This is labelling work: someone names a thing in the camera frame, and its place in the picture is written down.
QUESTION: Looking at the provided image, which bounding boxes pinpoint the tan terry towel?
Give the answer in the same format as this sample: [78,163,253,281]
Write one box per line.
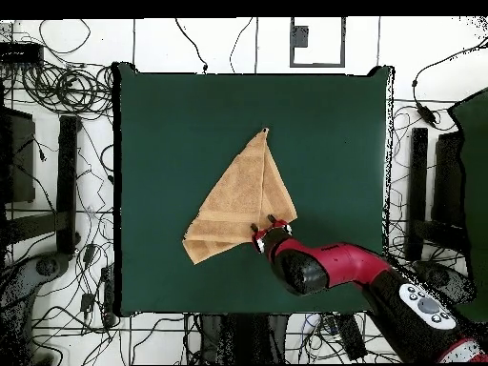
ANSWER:
[181,127,299,266]

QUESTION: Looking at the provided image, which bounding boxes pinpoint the black metal stand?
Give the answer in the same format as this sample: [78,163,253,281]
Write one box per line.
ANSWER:
[197,313,289,365]

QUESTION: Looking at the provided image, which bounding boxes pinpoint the black power strip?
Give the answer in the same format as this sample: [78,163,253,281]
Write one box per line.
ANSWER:
[335,313,369,361]

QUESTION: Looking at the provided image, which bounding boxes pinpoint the dark green table cloth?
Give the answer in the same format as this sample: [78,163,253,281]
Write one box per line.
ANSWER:
[112,60,396,317]

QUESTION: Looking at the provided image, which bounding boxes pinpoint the black upright bar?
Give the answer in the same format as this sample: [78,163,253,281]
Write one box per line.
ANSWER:
[409,127,429,262]

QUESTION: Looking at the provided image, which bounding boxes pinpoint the dark chair base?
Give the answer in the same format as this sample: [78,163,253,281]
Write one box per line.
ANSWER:
[0,251,73,365]
[413,260,478,306]

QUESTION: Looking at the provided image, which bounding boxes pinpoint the black square case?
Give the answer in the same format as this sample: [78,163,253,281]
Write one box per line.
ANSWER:
[432,131,465,230]

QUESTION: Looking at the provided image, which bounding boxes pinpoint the black bar stand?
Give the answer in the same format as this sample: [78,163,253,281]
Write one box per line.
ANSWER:
[5,114,82,255]

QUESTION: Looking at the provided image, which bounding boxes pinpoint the green cloth sheet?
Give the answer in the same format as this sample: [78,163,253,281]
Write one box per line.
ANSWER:
[447,87,488,323]

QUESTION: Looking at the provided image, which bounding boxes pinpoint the large black box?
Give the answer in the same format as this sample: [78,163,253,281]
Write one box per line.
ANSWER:
[0,106,36,205]

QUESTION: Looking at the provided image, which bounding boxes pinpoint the small black box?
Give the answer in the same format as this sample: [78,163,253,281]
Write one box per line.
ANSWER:
[0,41,45,69]

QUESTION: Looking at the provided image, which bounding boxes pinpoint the grey square floor frame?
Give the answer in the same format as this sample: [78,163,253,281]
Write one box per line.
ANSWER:
[289,16,347,69]

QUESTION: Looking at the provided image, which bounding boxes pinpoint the thin black cable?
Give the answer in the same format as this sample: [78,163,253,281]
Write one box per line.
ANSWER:
[174,17,210,74]
[229,16,254,73]

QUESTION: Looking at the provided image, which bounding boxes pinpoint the black power adaptor cable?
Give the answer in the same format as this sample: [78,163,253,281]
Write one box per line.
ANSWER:
[411,35,488,129]

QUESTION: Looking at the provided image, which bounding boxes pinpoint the coiled black cables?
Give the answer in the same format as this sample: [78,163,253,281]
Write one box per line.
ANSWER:
[20,62,115,115]

